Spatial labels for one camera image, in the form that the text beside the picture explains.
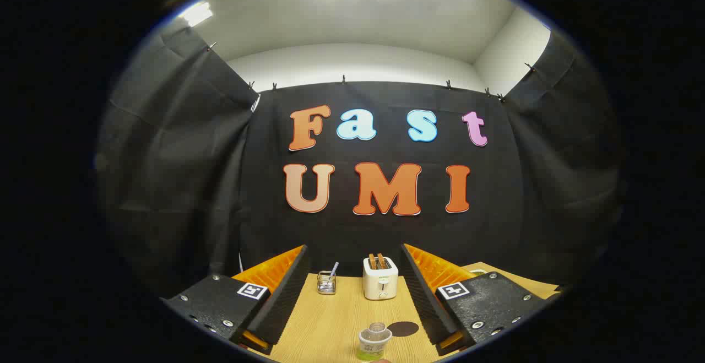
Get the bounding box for black backdrop cloth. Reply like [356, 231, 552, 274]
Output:
[96, 21, 626, 297]

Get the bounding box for dark brown round coaster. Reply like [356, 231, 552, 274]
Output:
[387, 321, 420, 337]

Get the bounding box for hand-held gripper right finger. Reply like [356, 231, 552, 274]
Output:
[398, 243, 562, 357]

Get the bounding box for wooden table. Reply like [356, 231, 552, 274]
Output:
[231, 262, 562, 363]

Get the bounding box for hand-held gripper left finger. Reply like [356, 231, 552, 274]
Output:
[160, 245, 310, 355]

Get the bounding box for small ceiling light panel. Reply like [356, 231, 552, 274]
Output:
[179, 2, 213, 26]

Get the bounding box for white toaster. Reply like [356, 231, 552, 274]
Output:
[362, 257, 399, 301]

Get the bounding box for clear juice bottle white label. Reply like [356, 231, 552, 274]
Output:
[356, 322, 393, 361]

